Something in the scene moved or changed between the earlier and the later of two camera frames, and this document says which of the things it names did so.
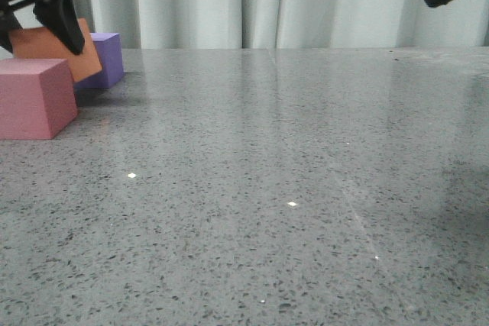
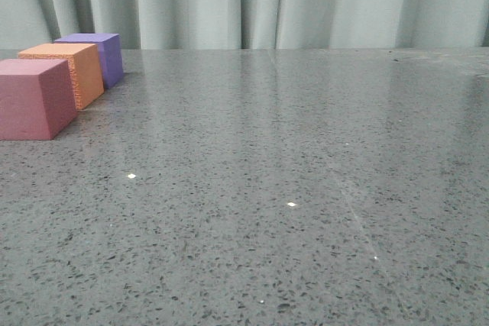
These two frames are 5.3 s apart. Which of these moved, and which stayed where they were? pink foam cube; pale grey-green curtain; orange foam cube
Moved: orange foam cube
Stayed: pink foam cube; pale grey-green curtain
